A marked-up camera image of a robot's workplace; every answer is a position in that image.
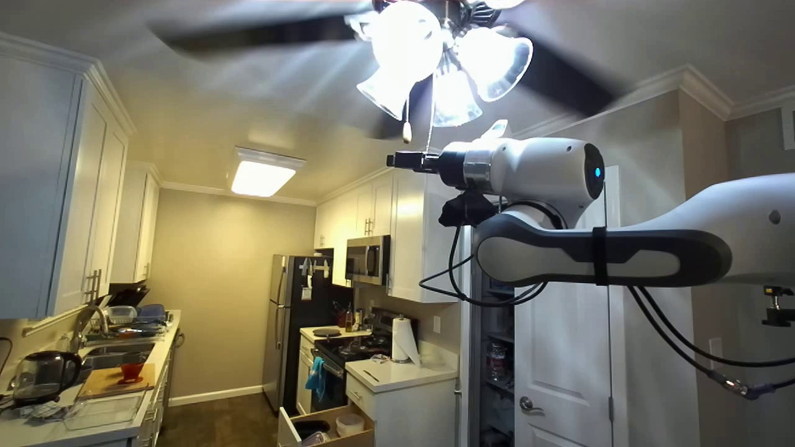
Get narrow white wall cabinet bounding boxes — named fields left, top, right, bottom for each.
left=109, top=159, right=164, bottom=284

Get white base cabinet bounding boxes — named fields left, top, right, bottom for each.
left=343, top=354, right=462, bottom=447

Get dark-bladed ceiling fan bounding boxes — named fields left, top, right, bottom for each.
left=146, top=0, right=631, bottom=144

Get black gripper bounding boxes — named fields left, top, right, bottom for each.
left=385, top=147, right=471, bottom=191

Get open wooden drawer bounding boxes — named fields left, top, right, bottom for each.
left=277, top=401, right=379, bottom=447

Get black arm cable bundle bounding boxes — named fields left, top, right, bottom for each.
left=627, top=283, right=795, bottom=401

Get blue hanging towel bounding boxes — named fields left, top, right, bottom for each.
left=304, top=354, right=330, bottom=404

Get black pot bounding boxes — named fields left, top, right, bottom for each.
left=108, top=281, right=153, bottom=308

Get white upper kitchen cabinets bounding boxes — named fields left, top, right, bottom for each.
left=312, top=168, right=462, bottom=304

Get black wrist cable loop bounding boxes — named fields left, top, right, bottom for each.
left=417, top=219, right=552, bottom=310

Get frosted glass lamp shade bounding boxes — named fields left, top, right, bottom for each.
left=452, top=25, right=538, bottom=103
left=362, top=0, right=448, bottom=84
left=428, top=60, right=485, bottom=132

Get stainless steel refrigerator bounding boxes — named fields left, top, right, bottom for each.
left=262, top=251, right=338, bottom=416

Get rectangular ceiling light panel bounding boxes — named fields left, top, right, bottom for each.
left=227, top=147, right=305, bottom=201

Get white paper towel roll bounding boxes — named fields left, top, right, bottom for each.
left=391, top=314, right=423, bottom=365

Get wooden cutting board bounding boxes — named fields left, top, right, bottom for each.
left=74, top=359, right=164, bottom=401

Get over-range microwave oven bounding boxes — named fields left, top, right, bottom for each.
left=343, top=233, right=393, bottom=288

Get silver sink faucet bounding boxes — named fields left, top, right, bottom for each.
left=73, top=301, right=109, bottom=343

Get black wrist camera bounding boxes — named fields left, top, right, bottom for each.
left=434, top=189, right=503, bottom=227

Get white panel door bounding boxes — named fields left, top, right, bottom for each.
left=513, top=163, right=625, bottom=447

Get black kitchen stove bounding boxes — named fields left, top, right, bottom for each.
left=305, top=308, right=396, bottom=414

